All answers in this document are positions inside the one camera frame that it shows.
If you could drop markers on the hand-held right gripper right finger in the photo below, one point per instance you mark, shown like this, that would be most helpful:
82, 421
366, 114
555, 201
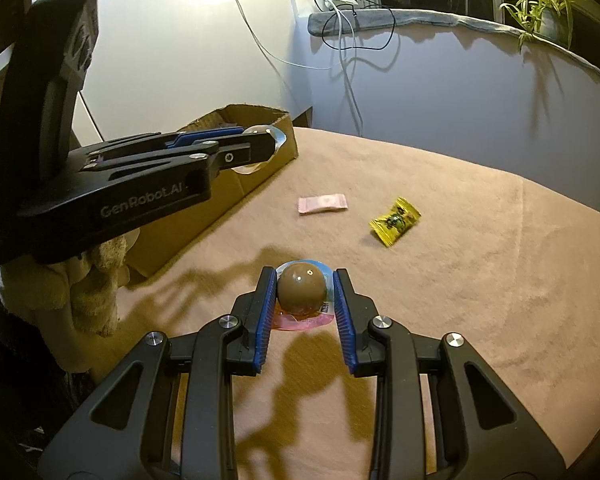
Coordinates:
344, 320

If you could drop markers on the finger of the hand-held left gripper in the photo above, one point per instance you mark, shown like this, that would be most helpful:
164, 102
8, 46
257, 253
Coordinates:
205, 136
245, 152

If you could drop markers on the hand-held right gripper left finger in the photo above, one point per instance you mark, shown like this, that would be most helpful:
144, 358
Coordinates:
265, 320

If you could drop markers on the clear jelly cup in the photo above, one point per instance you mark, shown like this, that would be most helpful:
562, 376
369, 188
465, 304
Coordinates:
278, 141

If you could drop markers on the cardboard box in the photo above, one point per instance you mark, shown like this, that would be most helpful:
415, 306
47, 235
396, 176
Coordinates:
240, 195

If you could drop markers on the brown jelly cup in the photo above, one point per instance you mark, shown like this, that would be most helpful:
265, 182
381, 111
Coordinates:
300, 285

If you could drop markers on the white cabinet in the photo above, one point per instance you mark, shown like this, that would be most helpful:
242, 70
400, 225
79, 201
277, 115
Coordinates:
180, 60

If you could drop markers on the pink snack packet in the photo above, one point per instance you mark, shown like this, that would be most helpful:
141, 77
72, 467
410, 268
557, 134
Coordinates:
322, 204

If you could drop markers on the yellow snack packet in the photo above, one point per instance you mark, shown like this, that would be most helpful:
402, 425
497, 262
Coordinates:
395, 222

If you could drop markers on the grey stone window sill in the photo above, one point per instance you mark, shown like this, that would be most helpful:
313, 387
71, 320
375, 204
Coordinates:
430, 17

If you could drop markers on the potted spider plant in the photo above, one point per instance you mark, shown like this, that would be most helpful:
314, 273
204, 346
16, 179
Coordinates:
550, 15

